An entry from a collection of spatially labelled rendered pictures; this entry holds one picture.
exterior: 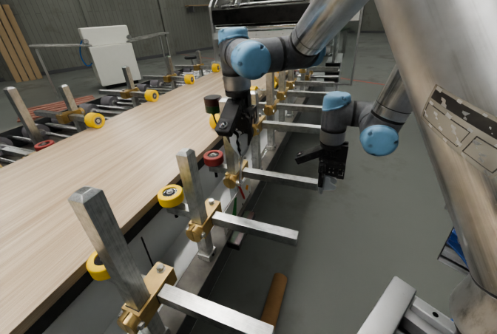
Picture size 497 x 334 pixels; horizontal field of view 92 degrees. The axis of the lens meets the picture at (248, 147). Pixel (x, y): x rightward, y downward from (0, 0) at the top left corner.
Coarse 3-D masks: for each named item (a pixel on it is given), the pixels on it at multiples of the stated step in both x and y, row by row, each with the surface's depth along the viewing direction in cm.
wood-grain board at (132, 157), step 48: (192, 96) 173; (96, 144) 113; (144, 144) 110; (192, 144) 107; (0, 192) 84; (48, 192) 82; (144, 192) 79; (0, 240) 64; (48, 240) 63; (0, 288) 52; (48, 288) 52
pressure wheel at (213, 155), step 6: (216, 150) 100; (204, 156) 96; (210, 156) 96; (216, 156) 96; (222, 156) 96; (204, 162) 96; (210, 162) 94; (216, 162) 94; (222, 162) 96; (216, 174) 101
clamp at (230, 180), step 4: (244, 160) 98; (244, 164) 96; (228, 176) 89; (232, 176) 89; (236, 176) 89; (224, 180) 89; (228, 180) 89; (232, 180) 88; (224, 184) 90; (228, 184) 90; (232, 184) 89
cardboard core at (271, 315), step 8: (272, 280) 137; (280, 280) 134; (272, 288) 131; (280, 288) 131; (272, 296) 127; (280, 296) 128; (272, 304) 123; (280, 304) 126; (264, 312) 121; (272, 312) 120; (264, 320) 118; (272, 320) 118
